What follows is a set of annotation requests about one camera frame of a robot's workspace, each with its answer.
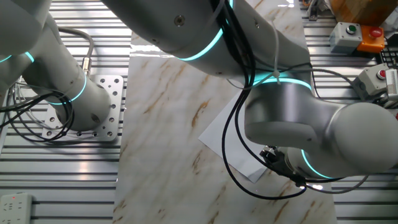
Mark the grey box green button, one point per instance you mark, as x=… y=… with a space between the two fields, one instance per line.
x=343 y=39

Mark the marble pattern table mat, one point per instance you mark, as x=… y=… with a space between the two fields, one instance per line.
x=161 y=140

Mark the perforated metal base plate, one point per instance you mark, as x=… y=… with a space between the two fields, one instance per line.
x=115 y=109

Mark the white power strip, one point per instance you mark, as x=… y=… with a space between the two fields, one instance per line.
x=15 y=208

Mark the white paper sheet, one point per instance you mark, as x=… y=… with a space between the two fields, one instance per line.
x=211 y=140

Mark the brown cardboard box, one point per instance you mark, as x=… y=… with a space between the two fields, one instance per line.
x=360 y=11

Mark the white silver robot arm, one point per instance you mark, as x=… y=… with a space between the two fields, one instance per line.
x=280 y=109

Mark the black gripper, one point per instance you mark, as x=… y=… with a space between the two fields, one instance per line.
x=275 y=158

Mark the black keyboard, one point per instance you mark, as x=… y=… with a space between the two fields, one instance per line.
x=389 y=57

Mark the grey box red button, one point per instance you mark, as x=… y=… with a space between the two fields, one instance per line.
x=370 y=82

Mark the orange box red button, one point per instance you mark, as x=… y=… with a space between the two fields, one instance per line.
x=370 y=43

